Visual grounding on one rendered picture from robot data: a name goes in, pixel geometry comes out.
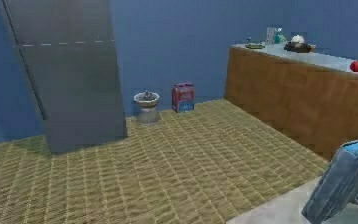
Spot clear glass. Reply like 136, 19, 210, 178
266, 26, 277, 46

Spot red and blue box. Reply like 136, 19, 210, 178
171, 82, 195, 113

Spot black bowl with white food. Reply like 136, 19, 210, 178
283, 34, 317, 54

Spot brown counter with grey top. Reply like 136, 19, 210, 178
224, 43, 358, 161

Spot teal bottle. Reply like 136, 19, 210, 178
274, 27, 287, 45

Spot grey fridge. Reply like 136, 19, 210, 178
0, 0, 128, 155

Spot blue grey box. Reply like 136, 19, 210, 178
301, 139, 358, 224

